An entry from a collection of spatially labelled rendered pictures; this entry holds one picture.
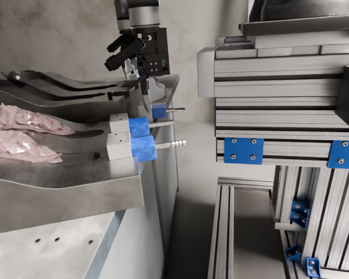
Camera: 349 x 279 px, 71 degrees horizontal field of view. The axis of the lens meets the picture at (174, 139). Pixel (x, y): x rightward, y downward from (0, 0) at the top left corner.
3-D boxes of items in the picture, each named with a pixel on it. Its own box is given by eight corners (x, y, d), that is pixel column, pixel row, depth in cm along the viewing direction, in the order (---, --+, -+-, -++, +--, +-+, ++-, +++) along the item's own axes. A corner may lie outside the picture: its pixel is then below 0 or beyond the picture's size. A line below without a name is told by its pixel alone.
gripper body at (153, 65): (170, 77, 62) (166, 25, 57) (137, 80, 62) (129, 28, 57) (169, 72, 69) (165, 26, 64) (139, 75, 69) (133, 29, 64)
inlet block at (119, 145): (183, 149, 46) (181, 123, 44) (189, 162, 42) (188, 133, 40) (113, 160, 44) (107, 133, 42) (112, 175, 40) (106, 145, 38)
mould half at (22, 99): (145, 104, 86) (140, 65, 81) (124, 134, 63) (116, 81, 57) (16, 110, 92) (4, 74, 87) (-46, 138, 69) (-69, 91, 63)
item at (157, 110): (184, 115, 73) (184, 97, 71) (186, 120, 69) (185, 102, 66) (141, 118, 73) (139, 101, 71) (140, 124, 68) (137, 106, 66)
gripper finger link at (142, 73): (147, 94, 61) (144, 58, 60) (141, 94, 61) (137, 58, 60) (148, 95, 66) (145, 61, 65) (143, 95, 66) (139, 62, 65)
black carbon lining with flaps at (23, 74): (121, 90, 79) (116, 60, 75) (102, 104, 64) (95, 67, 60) (22, 95, 83) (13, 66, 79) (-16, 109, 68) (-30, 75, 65)
